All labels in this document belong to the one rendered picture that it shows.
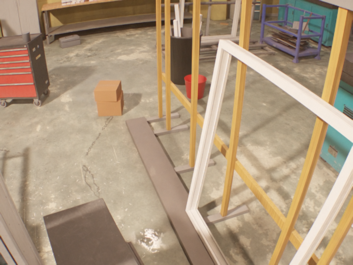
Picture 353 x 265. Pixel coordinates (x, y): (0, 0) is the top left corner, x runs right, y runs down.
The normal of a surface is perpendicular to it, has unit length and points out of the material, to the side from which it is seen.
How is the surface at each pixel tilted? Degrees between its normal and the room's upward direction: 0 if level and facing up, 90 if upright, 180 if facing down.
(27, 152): 0
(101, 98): 90
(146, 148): 0
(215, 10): 90
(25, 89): 90
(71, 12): 90
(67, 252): 0
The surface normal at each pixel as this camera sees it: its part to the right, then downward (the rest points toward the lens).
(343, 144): -0.94, 0.18
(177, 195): 0.00, -0.84
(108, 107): 0.07, 0.54
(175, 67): -0.48, 0.52
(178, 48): -0.22, 0.58
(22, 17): 0.35, 0.51
